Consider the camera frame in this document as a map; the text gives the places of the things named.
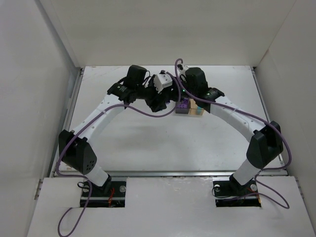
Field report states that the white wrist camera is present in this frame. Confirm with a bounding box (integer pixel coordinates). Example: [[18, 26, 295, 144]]
[[177, 63, 189, 81], [153, 71, 173, 93]]

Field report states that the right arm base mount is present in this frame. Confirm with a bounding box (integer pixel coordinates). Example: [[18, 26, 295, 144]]
[[212, 180, 261, 207]]

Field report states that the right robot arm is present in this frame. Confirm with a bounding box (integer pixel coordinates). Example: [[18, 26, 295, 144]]
[[175, 64, 283, 190]]

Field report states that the purple printed lego brick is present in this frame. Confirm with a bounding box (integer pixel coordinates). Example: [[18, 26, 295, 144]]
[[181, 99, 190, 109]]

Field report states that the purple cable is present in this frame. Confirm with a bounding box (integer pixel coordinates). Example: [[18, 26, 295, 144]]
[[174, 58, 292, 210], [57, 71, 182, 237]]

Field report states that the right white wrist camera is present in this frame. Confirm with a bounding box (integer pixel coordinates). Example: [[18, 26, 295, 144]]
[[177, 63, 189, 81]]

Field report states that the aluminium rail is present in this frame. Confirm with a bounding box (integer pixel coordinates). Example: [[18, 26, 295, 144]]
[[48, 170, 288, 178]]

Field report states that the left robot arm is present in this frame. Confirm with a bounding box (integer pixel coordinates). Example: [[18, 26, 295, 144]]
[[55, 65, 181, 189]]

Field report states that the grey transparent container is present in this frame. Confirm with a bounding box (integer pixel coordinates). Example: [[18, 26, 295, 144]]
[[175, 109, 189, 114]]

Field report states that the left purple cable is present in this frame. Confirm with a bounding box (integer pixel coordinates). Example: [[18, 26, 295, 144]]
[[57, 71, 182, 237]]

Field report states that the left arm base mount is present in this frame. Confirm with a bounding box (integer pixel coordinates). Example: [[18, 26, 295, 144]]
[[86, 180, 126, 208]]

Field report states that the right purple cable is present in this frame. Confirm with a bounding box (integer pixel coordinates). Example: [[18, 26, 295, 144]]
[[174, 58, 292, 210]]

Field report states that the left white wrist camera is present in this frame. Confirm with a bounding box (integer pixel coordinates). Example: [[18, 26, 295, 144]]
[[153, 71, 173, 93]]

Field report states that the orange transparent container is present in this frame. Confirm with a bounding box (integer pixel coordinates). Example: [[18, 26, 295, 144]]
[[189, 99, 204, 116]]

